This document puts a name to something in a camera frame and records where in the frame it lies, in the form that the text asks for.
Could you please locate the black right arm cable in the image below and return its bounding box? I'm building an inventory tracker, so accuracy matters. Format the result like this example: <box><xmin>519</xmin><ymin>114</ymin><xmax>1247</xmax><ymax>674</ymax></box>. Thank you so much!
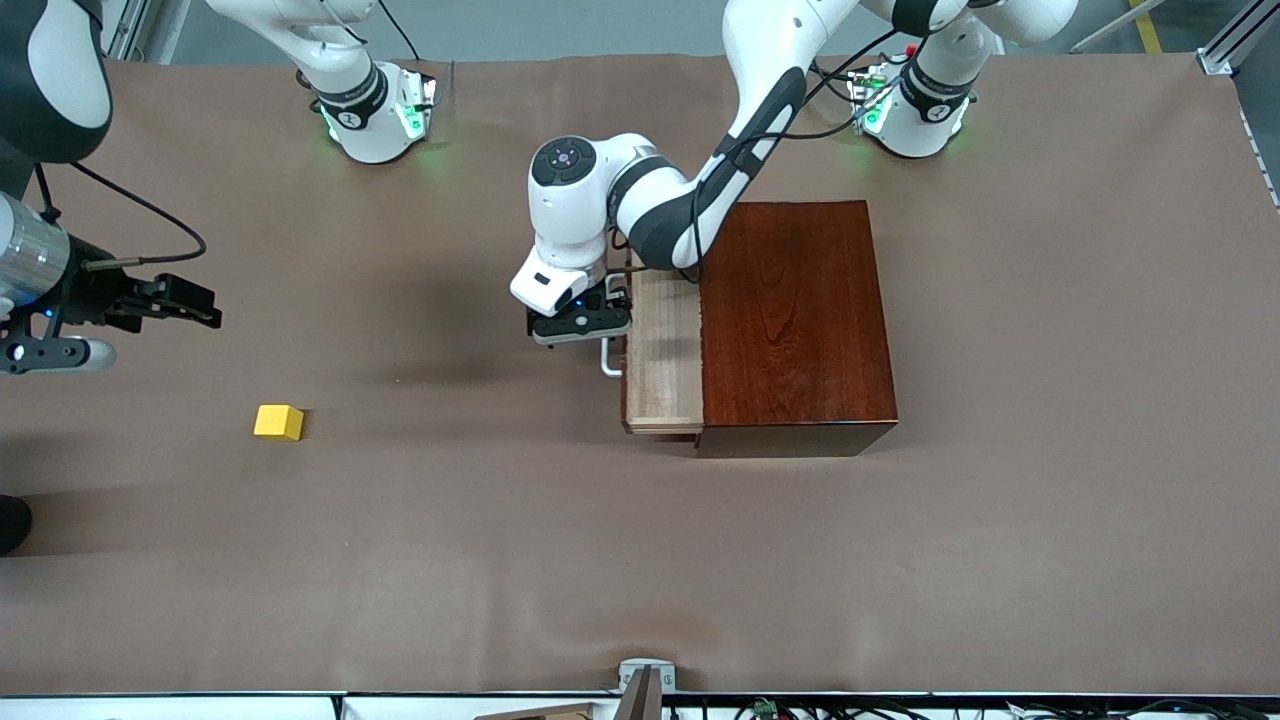
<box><xmin>30</xmin><ymin>160</ymin><xmax>209</xmax><ymax>273</ymax></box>

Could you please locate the grey metal clamp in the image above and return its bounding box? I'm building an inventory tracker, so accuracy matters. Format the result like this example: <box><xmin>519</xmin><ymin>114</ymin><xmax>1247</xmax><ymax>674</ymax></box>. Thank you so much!
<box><xmin>617</xmin><ymin>658</ymin><xmax>677</xmax><ymax>720</ymax></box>

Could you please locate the brown table cover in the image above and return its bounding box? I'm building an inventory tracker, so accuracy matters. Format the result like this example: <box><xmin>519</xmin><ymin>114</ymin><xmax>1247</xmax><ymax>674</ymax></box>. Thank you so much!
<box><xmin>0</xmin><ymin>52</ymin><xmax>1280</xmax><ymax>698</ymax></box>

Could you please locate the aluminium frame profile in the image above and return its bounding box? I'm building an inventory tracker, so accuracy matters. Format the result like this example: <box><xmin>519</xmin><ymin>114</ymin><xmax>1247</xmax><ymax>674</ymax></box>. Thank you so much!
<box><xmin>100</xmin><ymin>0</ymin><xmax>151</xmax><ymax>61</ymax></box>
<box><xmin>1195</xmin><ymin>0</ymin><xmax>1280</xmax><ymax>77</ymax></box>

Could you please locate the yellow block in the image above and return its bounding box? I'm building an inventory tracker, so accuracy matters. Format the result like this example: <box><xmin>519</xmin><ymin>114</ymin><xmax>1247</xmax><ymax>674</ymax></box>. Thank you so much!
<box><xmin>253</xmin><ymin>404</ymin><xmax>305</xmax><ymax>443</ymax></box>

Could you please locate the black round object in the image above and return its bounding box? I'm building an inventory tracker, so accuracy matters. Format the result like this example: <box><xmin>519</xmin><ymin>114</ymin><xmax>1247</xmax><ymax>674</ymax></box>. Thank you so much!
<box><xmin>0</xmin><ymin>494</ymin><xmax>34</xmax><ymax>557</ymax></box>

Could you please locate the dark wooden cabinet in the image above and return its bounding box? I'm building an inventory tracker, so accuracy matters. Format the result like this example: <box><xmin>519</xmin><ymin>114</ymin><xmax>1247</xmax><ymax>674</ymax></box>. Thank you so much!
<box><xmin>694</xmin><ymin>201</ymin><xmax>900</xmax><ymax>459</ymax></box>

